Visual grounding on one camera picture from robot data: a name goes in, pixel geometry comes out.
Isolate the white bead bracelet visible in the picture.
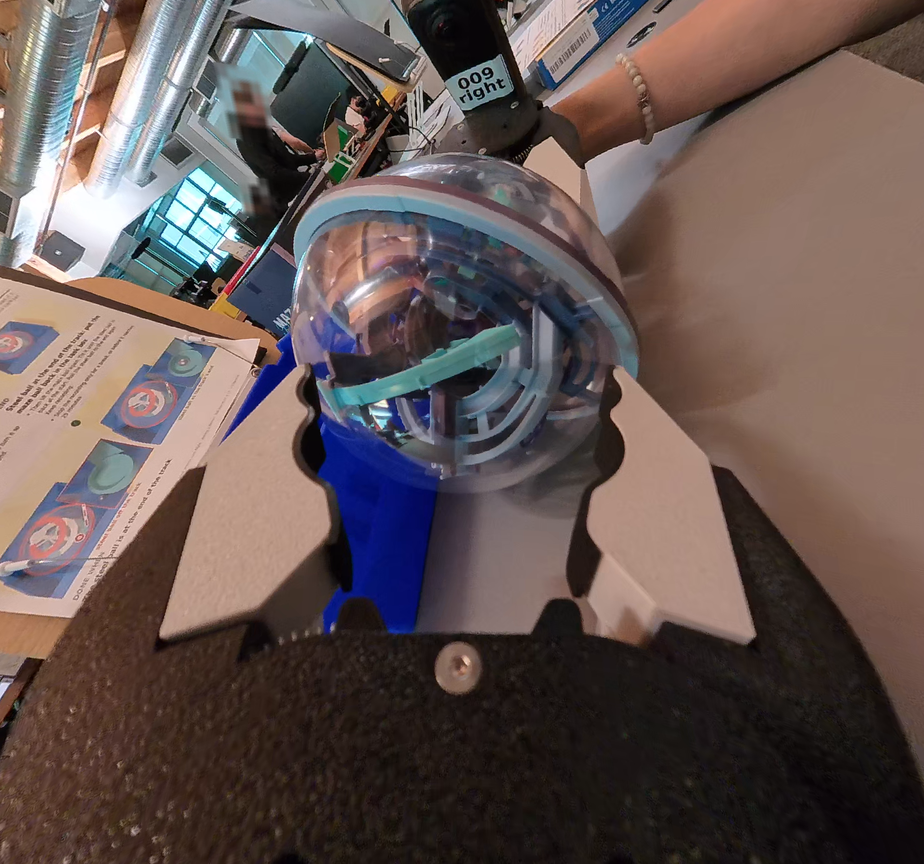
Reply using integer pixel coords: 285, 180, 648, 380
615, 52, 656, 145

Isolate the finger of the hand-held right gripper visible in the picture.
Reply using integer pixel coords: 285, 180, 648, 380
526, 134, 625, 289

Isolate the clear plastic maze ball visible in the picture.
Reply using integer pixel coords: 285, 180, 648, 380
292, 153, 640, 496

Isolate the large black screen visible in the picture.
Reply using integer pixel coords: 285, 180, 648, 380
270, 45, 376, 147

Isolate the person's right hand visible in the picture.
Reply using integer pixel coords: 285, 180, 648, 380
551, 59, 648, 163

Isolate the instruction sheet on board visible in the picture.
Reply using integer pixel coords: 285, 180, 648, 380
0, 265, 284, 659

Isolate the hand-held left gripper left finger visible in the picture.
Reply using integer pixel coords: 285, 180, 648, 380
157, 365, 355, 647

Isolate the dark printed cardboard box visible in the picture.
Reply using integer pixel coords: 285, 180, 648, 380
209, 240, 313, 342

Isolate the blue white cardboard box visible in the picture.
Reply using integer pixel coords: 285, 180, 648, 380
534, 0, 676, 90

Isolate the printed instruction sheet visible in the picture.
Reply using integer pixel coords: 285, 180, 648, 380
0, 280, 262, 620

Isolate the wide silver ventilation duct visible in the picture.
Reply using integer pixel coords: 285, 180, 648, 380
0, 0, 138, 194

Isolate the blue plastic bin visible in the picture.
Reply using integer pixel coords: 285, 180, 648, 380
224, 333, 443, 635

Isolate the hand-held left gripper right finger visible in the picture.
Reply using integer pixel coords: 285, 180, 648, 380
565, 366, 757, 647

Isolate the narrow silver ventilation duct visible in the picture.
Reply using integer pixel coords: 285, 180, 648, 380
83, 0, 261, 197

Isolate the person's right forearm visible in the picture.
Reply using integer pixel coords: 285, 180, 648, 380
639, 0, 924, 138

